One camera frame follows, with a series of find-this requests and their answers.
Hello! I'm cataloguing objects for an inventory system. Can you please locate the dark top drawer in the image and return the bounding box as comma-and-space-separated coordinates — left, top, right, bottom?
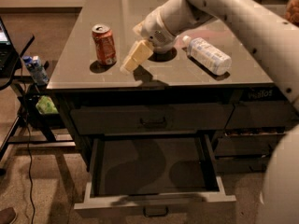
70, 103, 234, 134

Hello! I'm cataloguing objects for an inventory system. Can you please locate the white ceramic bowl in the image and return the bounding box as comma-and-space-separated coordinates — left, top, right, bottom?
153, 46, 173, 54

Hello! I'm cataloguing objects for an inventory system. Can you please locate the right side snack drawer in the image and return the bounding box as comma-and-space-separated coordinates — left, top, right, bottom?
212, 127, 285, 157

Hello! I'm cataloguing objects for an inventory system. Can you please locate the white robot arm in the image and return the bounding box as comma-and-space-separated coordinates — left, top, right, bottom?
121, 0, 299, 224

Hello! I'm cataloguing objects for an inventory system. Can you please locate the dark cabinet with grey top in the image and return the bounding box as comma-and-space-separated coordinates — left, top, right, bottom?
49, 0, 283, 161

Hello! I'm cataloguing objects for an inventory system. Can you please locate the dark drawer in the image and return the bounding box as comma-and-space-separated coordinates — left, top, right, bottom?
70, 103, 234, 134
226, 87, 295, 129
216, 156, 269, 174

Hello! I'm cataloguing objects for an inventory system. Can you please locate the black power cable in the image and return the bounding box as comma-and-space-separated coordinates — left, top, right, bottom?
18, 56, 36, 224

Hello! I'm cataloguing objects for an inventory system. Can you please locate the black side cart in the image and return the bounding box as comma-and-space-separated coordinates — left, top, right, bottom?
0, 34, 73, 160

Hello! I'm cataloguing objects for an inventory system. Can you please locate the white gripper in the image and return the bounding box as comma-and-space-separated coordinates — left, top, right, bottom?
120, 7, 177, 75

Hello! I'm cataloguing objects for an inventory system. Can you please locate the clear plastic bottle white label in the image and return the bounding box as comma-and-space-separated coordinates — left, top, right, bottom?
182, 35, 232, 76

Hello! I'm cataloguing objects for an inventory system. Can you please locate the right lower dark drawer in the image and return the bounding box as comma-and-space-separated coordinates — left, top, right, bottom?
216, 156, 269, 174

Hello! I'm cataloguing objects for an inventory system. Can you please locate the right upper dark drawer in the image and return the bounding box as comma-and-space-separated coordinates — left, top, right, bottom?
226, 87, 295, 129

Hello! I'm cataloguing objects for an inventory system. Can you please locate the open grey middle drawer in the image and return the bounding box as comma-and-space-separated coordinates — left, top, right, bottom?
75, 133, 235, 218

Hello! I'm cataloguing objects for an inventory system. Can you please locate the green snack bag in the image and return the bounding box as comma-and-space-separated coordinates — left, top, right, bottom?
36, 96, 58, 115

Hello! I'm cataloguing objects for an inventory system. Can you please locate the orange soda can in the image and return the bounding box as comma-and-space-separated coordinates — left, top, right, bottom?
92, 24, 117, 65

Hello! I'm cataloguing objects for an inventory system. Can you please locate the blue capped water bottle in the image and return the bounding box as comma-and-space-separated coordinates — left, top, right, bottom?
22, 56, 49, 86

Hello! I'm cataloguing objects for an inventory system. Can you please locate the black laptop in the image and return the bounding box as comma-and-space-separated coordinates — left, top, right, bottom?
0, 17, 19, 77

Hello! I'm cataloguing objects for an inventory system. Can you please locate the brown shoe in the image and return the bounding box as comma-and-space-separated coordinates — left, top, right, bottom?
0, 207, 17, 224

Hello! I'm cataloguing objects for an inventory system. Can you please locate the glass jar of snacks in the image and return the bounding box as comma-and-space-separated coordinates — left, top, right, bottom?
284, 0, 299, 26

